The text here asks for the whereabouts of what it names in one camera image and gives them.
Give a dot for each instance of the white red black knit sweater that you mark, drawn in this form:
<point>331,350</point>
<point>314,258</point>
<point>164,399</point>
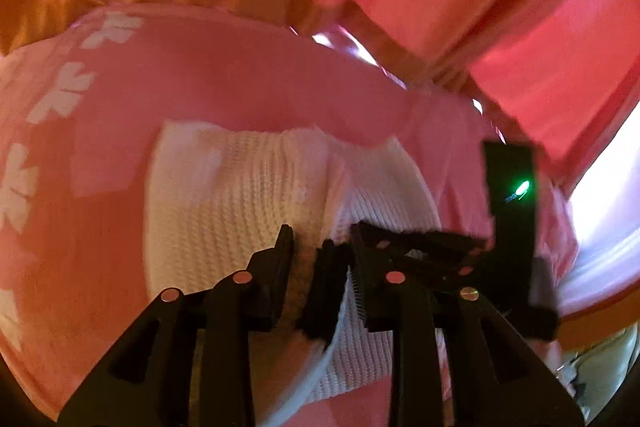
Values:
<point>240,207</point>

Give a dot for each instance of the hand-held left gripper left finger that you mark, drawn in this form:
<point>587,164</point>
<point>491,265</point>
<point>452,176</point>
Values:
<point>280,267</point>

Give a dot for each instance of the grey-green cloth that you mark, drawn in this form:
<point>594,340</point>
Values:
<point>600,372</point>

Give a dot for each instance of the pink patterned bed sheet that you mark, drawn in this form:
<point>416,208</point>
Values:
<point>225,72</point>

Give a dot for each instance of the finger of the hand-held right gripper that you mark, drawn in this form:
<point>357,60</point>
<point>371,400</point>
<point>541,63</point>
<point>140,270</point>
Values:
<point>430,239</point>
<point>442,264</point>

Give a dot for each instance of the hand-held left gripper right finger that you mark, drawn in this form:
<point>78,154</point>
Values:
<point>365,287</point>

